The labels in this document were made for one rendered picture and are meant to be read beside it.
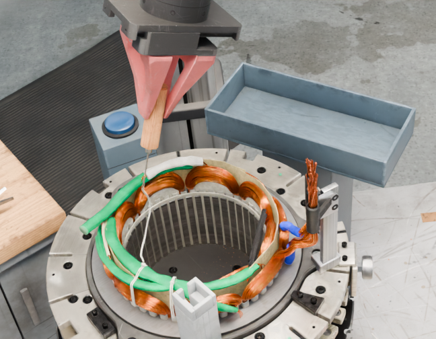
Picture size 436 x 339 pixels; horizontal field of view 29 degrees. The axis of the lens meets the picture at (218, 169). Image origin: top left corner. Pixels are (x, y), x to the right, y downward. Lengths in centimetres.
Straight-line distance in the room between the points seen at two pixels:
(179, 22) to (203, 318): 26
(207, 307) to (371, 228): 61
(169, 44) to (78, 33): 248
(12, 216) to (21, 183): 5
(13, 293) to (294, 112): 43
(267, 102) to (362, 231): 28
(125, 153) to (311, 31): 196
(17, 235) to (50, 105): 186
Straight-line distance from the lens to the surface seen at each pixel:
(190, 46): 69
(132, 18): 67
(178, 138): 137
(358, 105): 112
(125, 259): 82
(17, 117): 283
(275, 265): 83
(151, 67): 69
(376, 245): 131
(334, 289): 86
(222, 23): 70
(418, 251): 130
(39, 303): 110
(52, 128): 275
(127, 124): 113
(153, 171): 89
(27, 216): 101
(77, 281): 90
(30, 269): 105
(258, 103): 116
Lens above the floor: 178
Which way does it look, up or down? 45 degrees down
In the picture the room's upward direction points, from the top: 7 degrees counter-clockwise
